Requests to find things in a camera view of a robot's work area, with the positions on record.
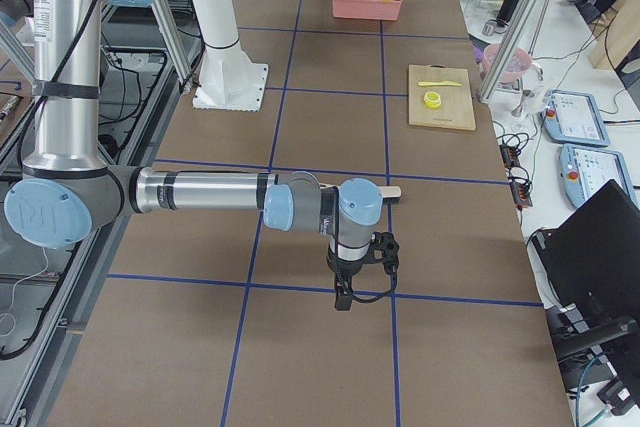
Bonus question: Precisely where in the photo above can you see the upper blue teach pendant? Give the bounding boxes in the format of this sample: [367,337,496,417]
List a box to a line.
[541,90,610,147]

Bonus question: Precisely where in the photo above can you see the yellow toy lemon slices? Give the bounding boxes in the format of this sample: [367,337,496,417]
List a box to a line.
[423,91,442,110]

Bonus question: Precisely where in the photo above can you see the bamboo cutting board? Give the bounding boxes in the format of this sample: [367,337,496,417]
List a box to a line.
[408,65,476,131]

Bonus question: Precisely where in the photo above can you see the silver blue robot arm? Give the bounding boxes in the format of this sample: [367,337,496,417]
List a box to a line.
[4,0,399,311]

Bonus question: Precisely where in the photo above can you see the yellow plastic toy knife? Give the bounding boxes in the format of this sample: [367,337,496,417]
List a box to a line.
[417,80,462,87]

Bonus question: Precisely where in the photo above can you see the blue teach pendant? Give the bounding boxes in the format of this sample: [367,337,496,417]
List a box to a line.
[541,90,610,147]
[559,144,638,208]

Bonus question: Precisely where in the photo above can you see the pink bowl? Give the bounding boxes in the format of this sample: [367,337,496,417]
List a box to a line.
[481,43,533,84]

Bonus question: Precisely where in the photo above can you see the lower blue teach pendant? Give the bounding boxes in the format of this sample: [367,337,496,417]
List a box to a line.
[559,144,638,208]

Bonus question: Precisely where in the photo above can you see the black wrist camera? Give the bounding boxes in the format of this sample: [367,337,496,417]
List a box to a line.
[371,232,399,273]

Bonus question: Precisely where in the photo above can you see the beige hand brush black bristles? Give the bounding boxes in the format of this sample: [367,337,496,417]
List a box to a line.
[320,178,402,210]

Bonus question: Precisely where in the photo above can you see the black laptop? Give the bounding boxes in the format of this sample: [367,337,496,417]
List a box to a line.
[533,180,639,319]

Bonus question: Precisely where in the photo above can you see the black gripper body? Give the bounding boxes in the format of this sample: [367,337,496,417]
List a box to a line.
[327,249,373,292]

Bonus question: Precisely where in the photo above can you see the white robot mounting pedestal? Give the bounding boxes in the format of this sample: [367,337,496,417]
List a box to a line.
[192,0,269,112]

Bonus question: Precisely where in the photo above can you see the black water bottle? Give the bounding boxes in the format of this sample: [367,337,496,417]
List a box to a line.
[496,0,519,27]

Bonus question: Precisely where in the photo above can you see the aluminium frame post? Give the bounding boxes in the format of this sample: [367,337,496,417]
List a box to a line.
[477,0,538,103]

